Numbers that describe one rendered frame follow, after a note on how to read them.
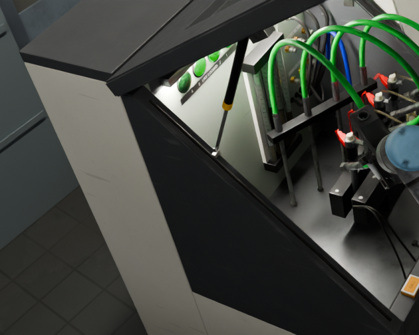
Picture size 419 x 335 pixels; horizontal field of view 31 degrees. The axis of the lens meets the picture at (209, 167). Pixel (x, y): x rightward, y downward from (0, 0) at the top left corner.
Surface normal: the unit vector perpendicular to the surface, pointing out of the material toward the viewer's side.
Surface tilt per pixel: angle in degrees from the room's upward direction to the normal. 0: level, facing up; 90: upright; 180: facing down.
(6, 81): 90
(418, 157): 45
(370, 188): 0
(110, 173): 90
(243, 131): 90
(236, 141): 90
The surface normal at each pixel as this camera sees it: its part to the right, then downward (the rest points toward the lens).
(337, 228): -0.22, -0.73
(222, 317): -0.55, 0.64
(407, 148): -0.07, -0.06
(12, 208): 0.72, 0.33
